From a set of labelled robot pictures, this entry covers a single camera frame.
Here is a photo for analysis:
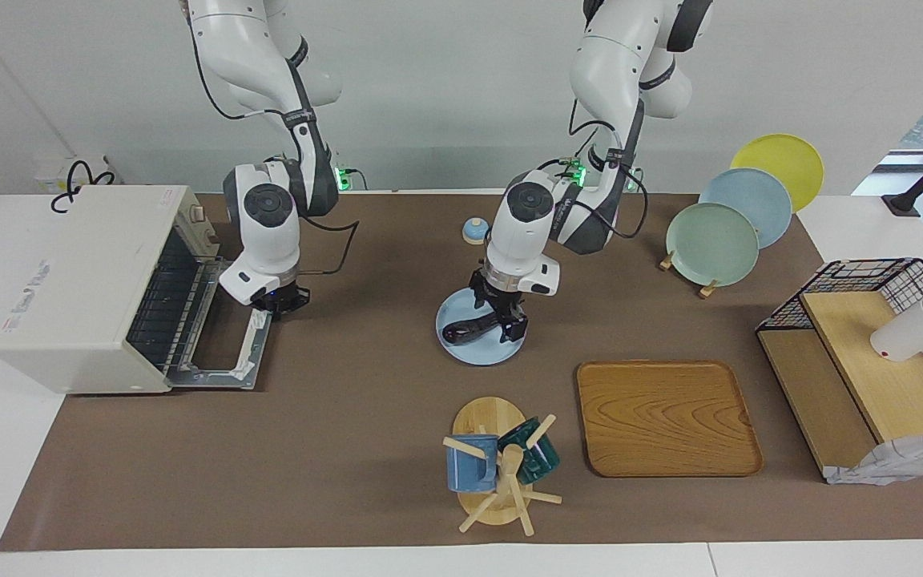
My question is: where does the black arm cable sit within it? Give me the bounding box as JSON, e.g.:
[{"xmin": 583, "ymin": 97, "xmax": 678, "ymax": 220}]
[
  {"xmin": 189, "ymin": 32, "xmax": 361, "ymax": 278},
  {"xmin": 570, "ymin": 119, "xmax": 651, "ymax": 240}
]

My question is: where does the beige toaster oven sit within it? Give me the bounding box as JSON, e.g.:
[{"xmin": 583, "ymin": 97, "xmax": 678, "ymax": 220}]
[{"xmin": 0, "ymin": 186, "xmax": 274, "ymax": 395}]

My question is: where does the white power box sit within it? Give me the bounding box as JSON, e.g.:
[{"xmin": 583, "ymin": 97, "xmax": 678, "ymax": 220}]
[{"xmin": 33, "ymin": 155, "xmax": 122, "ymax": 196}]

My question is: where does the rectangular wooden tray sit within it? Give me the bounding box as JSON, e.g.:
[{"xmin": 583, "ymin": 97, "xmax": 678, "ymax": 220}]
[{"xmin": 576, "ymin": 360, "xmax": 764, "ymax": 478}]

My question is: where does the wire and wood shelf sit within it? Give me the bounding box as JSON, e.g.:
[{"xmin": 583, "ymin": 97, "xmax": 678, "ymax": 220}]
[{"xmin": 756, "ymin": 257, "xmax": 923, "ymax": 482}]

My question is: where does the yellow ceramic plate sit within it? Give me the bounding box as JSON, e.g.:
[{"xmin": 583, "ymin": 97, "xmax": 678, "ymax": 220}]
[{"xmin": 730, "ymin": 133, "xmax": 825, "ymax": 213}]

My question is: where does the wooden mug tree stand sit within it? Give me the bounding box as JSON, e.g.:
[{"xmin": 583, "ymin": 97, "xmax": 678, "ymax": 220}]
[{"xmin": 442, "ymin": 396, "xmax": 563, "ymax": 536}]

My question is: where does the pale green ceramic plate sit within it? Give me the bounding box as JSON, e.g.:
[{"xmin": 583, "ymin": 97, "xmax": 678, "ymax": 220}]
[{"xmin": 665, "ymin": 203, "xmax": 761, "ymax": 288}]

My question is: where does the dark green mug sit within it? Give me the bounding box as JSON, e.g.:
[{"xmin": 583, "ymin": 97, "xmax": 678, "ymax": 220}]
[{"xmin": 498, "ymin": 417, "xmax": 561, "ymax": 485}]

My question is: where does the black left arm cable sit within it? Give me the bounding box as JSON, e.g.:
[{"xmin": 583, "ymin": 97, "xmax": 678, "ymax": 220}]
[{"xmin": 570, "ymin": 119, "xmax": 651, "ymax": 240}]

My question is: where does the white cup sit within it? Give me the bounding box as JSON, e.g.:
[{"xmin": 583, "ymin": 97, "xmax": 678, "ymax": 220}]
[{"xmin": 869, "ymin": 298, "xmax": 923, "ymax": 363}]

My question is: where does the glass oven door white handle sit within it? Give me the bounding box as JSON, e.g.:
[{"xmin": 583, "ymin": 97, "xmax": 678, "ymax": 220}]
[{"xmin": 161, "ymin": 256, "xmax": 274, "ymax": 392}]

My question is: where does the dark purple eggplant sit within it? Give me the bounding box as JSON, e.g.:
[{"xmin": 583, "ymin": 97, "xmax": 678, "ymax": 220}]
[{"xmin": 443, "ymin": 309, "xmax": 510, "ymax": 345}]

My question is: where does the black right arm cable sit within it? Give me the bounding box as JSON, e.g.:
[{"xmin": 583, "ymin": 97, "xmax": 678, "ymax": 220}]
[{"xmin": 189, "ymin": 32, "xmax": 361, "ymax": 278}]

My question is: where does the metal oven wire rack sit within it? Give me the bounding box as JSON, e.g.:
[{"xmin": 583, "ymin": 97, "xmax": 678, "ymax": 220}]
[{"xmin": 129, "ymin": 232, "xmax": 218, "ymax": 373}]

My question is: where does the black coiled cable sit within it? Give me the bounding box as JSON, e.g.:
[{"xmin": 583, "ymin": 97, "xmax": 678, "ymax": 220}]
[{"xmin": 50, "ymin": 160, "xmax": 115, "ymax": 214}]

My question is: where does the light blue ceramic plate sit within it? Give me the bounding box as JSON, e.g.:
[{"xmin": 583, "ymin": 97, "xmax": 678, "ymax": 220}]
[
  {"xmin": 699, "ymin": 167, "xmax": 793, "ymax": 249},
  {"xmin": 435, "ymin": 288, "xmax": 528, "ymax": 366}
]

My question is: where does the white checkered cloth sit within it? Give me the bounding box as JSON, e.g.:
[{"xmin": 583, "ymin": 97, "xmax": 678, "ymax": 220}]
[{"xmin": 824, "ymin": 431, "xmax": 923, "ymax": 486}]

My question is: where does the brown table mat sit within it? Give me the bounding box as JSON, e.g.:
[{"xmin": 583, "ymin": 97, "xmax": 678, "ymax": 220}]
[{"xmin": 0, "ymin": 192, "xmax": 923, "ymax": 552}]

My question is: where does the wooden plate rack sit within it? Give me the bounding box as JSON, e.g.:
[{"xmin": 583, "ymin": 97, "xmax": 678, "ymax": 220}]
[{"xmin": 659, "ymin": 250, "xmax": 720, "ymax": 300}]

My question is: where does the blue mug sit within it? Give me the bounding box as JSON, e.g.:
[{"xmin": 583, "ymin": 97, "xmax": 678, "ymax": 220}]
[{"xmin": 445, "ymin": 434, "xmax": 501, "ymax": 493}]

